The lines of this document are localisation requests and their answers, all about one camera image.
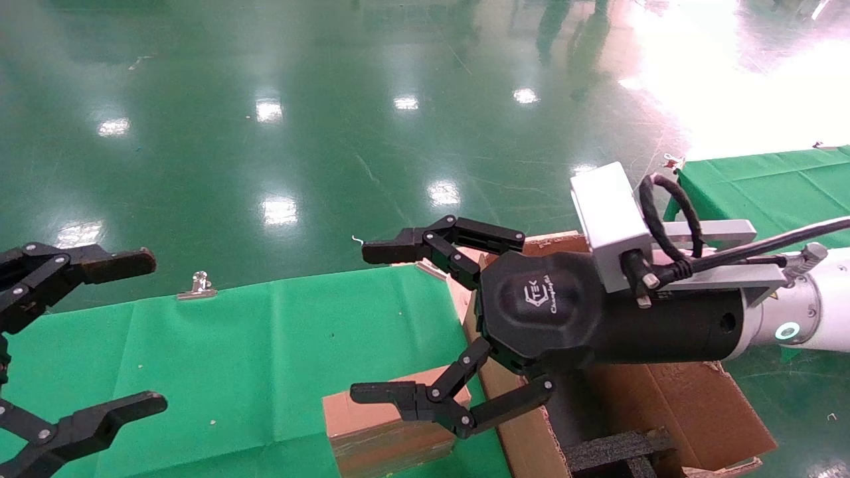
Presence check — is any black camera cable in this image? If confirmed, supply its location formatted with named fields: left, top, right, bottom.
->
left=637, top=173, right=850, bottom=287

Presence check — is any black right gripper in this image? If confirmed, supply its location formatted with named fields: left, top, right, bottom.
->
left=350, top=215, right=756, bottom=439

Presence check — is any large green tablecloth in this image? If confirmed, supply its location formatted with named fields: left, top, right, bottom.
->
left=0, top=266, right=513, bottom=478

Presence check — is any green tablecloth with crumbs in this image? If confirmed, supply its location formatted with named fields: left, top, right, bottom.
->
left=664, top=146, right=850, bottom=363

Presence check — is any straight black foam insert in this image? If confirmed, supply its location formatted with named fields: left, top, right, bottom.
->
left=564, top=428, right=679, bottom=478

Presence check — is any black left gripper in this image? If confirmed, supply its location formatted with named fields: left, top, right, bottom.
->
left=0, top=243, right=168, bottom=478

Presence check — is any large open cardboard carton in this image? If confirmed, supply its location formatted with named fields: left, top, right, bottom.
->
left=445, top=230, right=778, bottom=478

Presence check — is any small brown cardboard box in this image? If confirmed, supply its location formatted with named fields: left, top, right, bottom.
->
left=322, top=365, right=473, bottom=478

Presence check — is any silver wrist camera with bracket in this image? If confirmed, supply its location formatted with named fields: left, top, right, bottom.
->
left=570, top=161, right=788, bottom=310

